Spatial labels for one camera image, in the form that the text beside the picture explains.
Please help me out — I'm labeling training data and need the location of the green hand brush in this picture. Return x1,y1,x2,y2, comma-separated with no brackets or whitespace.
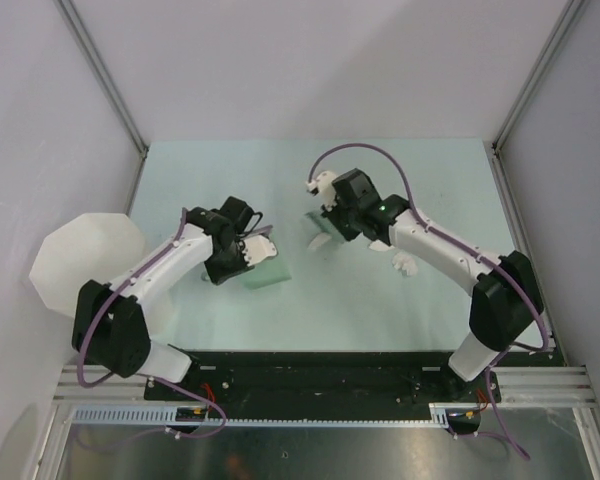
303,210,337,240

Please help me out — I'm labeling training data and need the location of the green plastic dustpan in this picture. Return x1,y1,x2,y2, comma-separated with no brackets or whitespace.
201,256,291,290

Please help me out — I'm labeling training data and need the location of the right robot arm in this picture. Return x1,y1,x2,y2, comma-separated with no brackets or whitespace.
307,169,544,401

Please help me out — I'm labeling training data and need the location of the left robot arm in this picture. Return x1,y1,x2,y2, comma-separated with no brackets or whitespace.
72,196,277,400

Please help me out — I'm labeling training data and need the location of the crumpled white paper scrap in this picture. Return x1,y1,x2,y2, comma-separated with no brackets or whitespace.
368,241,392,252
307,232,332,252
392,251,419,278

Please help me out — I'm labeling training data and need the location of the white plastic bin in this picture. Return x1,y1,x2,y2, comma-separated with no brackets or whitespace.
29,213,164,327

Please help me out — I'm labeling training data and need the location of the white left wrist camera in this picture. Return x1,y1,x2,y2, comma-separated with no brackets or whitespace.
243,234,278,266

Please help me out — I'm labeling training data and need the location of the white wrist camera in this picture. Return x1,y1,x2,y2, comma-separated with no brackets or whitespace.
243,234,278,266
306,170,338,211

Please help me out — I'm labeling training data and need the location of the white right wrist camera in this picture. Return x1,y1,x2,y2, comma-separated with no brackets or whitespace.
306,170,338,211

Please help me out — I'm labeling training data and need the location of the grey slotted cable duct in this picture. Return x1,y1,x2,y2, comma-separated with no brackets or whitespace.
69,403,454,429

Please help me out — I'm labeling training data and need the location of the aluminium frame rail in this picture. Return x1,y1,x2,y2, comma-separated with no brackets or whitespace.
492,365,594,409

